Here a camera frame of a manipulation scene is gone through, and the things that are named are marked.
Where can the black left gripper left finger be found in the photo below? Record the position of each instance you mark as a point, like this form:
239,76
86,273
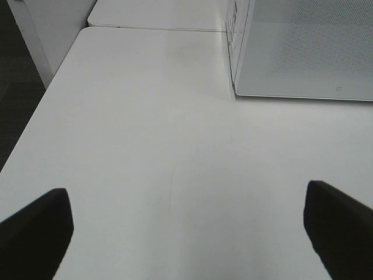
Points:
35,239

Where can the white microwave oven body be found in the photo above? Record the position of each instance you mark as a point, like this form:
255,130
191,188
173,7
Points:
238,21

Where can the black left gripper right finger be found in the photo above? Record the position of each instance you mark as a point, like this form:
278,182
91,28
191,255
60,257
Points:
340,230

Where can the white microwave door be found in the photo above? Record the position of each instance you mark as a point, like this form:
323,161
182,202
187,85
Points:
306,49

